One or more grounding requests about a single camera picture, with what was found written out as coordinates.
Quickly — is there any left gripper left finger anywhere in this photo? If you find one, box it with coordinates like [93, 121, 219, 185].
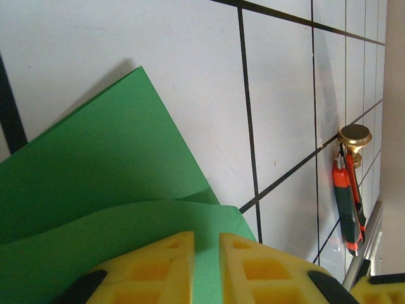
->
[53, 231, 196, 304]

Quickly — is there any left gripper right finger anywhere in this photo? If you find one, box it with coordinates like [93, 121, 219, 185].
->
[219, 232, 361, 304]

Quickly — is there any small brass knob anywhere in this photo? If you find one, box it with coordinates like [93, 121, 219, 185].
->
[337, 124, 373, 170]

